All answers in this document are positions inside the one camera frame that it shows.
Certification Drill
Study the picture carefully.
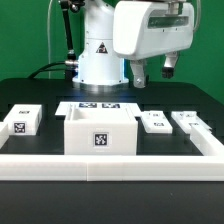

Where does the white U-shaped fence frame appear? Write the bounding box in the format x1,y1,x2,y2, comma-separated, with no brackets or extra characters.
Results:
0,126,224,181

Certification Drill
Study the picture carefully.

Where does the white cabinet body box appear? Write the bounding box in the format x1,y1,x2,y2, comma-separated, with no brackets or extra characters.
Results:
64,105,138,155

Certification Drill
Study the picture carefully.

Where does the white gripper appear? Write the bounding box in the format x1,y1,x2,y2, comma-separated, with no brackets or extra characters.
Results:
113,1,194,88

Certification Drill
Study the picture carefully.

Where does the white cabinet top block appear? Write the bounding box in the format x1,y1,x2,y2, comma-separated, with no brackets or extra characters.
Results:
4,104,42,135

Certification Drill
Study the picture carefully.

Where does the black cable bundle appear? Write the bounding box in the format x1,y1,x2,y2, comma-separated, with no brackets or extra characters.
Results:
27,61,75,80

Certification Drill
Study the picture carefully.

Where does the white cabinet door panel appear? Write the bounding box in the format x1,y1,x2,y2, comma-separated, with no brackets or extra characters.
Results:
171,111,211,134
141,110,173,134

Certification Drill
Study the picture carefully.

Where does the white tag base sheet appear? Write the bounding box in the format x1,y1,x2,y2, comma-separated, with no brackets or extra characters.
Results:
55,101,141,117

